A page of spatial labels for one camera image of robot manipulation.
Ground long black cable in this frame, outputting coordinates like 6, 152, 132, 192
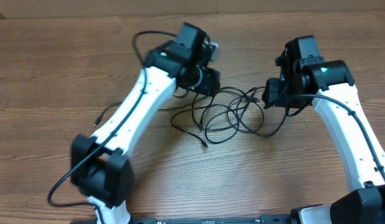
94, 86, 289, 149

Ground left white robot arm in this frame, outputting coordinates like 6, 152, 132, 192
70, 22, 220, 223

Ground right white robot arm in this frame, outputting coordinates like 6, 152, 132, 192
262, 35, 385, 223

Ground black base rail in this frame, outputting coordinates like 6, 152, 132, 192
130, 214, 296, 224

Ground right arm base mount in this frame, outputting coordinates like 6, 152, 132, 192
290, 205, 332, 224

